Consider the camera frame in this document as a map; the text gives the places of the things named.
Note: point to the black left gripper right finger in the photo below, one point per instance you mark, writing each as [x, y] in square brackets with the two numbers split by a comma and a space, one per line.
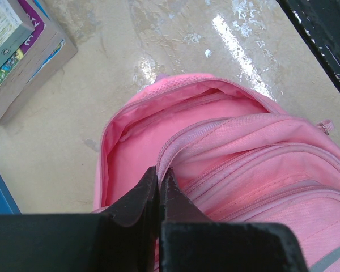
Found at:
[190, 241]

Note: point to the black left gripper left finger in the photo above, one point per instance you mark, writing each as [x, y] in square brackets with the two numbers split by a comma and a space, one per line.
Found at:
[120, 237]

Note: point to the pink student backpack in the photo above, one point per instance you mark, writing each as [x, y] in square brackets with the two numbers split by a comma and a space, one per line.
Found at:
[235, 153]

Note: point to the illustrated children's book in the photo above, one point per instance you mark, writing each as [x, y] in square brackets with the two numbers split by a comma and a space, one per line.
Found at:
[15, 28]

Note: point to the white purple lower book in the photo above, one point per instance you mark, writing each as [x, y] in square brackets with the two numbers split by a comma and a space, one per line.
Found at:
[45, 51]

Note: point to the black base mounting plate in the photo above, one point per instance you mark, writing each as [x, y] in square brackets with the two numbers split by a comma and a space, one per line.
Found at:
[318, 23]

